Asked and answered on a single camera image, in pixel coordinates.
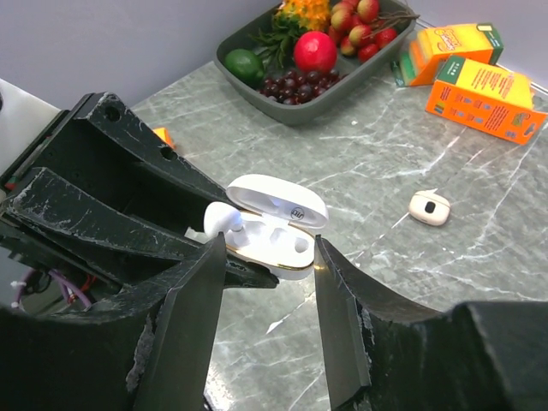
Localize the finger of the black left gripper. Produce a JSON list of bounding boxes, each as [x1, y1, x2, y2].
[[0, 166, 280, 296], [1, 92, 226, 211]]

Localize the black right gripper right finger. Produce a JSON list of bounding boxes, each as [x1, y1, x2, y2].
[[314, 237, 547, 410]]

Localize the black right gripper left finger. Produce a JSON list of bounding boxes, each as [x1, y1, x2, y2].
[[1, 237, 226, 410]]

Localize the white earbud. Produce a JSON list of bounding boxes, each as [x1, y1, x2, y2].
[[203, 201, 249, 247]]

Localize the beige earbud charging case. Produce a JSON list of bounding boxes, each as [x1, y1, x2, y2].
[[408, 190, 451, 227]]

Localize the white earbud charging case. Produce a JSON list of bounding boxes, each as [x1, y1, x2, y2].
[[222, 174, 329, 281]]

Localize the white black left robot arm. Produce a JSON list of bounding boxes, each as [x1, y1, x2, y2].
[[1, 81, 226, 299]]

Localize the orange green carton near left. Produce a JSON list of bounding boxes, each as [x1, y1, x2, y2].
[[153, 127, 176, 149]]

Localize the green avocado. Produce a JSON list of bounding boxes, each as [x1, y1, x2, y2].
[[223, 49, 265, 88]]

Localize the dark green fruit tray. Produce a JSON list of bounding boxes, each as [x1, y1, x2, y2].
[[215, 1, 418, 125]]

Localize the dark red grape bunch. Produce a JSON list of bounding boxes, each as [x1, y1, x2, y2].
[[257, 68, 346, 105]]

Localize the red apple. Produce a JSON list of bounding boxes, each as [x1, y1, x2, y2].
[[294, 31, 337, 73]]

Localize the orange spiky fruit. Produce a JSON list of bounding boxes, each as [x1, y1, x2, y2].
[[274, 0, 331, 31]]

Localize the orange carton lying back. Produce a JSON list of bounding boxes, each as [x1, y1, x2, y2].
[[425, 56, 547, 145]]

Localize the orange green carton upright back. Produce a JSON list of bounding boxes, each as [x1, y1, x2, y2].
[[390, 23, 504, 86]]

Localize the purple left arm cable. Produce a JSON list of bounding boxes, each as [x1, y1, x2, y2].
[[12, 267, 98, 312]]

